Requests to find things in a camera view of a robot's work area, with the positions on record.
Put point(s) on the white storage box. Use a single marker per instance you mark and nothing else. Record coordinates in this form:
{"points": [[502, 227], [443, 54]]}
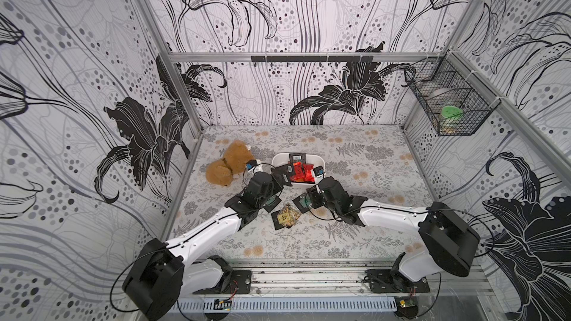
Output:
{"points": [[284, 169]]}

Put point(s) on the black barcode tea bag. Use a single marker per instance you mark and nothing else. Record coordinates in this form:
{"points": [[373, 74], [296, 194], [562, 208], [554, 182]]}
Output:
{"points": [[297, 158]]}

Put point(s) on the brown teddy bear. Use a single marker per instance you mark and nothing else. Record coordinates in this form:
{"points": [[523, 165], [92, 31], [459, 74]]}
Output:
{"points": [[232, 162]]}

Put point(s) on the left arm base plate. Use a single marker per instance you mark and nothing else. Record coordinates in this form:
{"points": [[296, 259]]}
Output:
{"points": [[237, 282]]}

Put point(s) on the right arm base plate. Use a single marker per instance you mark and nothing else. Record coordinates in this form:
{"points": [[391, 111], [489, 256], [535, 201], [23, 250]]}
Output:
{"points": [[381, 281]]}

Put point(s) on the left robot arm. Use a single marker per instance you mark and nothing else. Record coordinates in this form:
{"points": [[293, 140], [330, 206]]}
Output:
{"points": [[166, 270]]}

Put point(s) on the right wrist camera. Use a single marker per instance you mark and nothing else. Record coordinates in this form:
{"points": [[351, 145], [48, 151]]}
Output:
{"points": [[318, 174]]}

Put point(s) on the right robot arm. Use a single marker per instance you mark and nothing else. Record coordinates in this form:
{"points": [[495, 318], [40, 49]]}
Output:
{"points": [[449, 244]]}

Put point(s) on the green lid in basket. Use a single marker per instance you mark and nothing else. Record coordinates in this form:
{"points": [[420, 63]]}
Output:
{"points": [[451, 113]]}

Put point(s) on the green label tea bag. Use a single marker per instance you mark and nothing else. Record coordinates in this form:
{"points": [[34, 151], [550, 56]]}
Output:
{"points": [[303, 203], [271, 204]]}

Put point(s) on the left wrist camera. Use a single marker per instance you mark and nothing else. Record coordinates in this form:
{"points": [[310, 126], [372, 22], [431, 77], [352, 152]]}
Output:
{"points": [[254, 166]]}

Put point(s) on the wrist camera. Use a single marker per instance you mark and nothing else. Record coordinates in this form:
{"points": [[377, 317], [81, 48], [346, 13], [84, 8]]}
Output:
{"points": [[254, 166], [318, 174]]}

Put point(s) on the black wire basket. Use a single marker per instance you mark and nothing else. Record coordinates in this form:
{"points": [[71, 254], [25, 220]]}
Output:
{"points": [[435, 82]]}

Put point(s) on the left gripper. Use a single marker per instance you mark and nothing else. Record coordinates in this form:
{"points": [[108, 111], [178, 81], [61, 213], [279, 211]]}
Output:
{"points": [[276, 181]]}

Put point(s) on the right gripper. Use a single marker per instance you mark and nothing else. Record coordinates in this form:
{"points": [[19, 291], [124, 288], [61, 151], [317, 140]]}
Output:
{"points": [[317, 183]]}

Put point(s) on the shiny red foil tea bag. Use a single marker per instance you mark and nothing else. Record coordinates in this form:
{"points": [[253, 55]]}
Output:
{"points": [[307, 173]]}

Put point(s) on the black bar on rail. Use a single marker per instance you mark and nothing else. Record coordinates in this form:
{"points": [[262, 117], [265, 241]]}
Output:
{"points": [[307, 58]]}

